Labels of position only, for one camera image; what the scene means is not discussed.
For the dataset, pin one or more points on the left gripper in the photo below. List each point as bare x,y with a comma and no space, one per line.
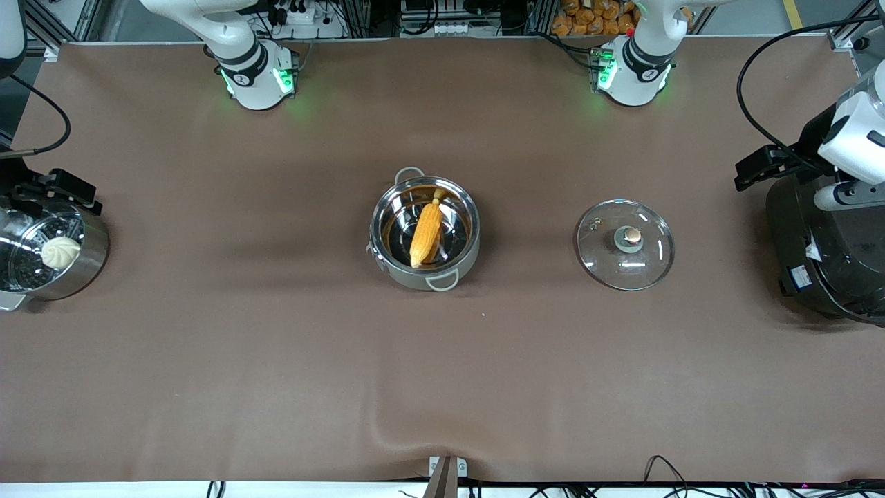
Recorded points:
806,146

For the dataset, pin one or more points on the glass pot lid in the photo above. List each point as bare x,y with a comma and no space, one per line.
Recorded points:
626,238

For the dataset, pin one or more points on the yellow corn cob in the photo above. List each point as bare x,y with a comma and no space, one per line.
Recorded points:
425,235

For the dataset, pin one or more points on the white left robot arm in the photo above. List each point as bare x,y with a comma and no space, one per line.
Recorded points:
639,69

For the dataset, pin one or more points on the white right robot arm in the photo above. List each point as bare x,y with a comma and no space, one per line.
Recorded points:
249,69

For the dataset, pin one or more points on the steel steamer pot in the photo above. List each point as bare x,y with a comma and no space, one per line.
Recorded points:
93,256

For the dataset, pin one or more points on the stainless steel pot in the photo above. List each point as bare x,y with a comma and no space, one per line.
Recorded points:
415,281

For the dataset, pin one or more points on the white steamed bun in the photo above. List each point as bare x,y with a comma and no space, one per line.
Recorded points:
61,252

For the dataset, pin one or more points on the black rice cooker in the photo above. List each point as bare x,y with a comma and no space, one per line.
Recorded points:
830,263

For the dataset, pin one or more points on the bag of orange items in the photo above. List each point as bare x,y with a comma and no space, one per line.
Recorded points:
588,21

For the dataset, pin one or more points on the white power strip with plugs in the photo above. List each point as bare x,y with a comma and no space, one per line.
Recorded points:
304,17

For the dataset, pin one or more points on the brown table cloth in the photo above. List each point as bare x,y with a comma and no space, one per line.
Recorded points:
484,373

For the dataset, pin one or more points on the aluminium frame profile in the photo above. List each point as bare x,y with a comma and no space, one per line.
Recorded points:
845,38
52,34

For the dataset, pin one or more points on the grey mounting bracket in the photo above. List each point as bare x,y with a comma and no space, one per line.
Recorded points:
462,469

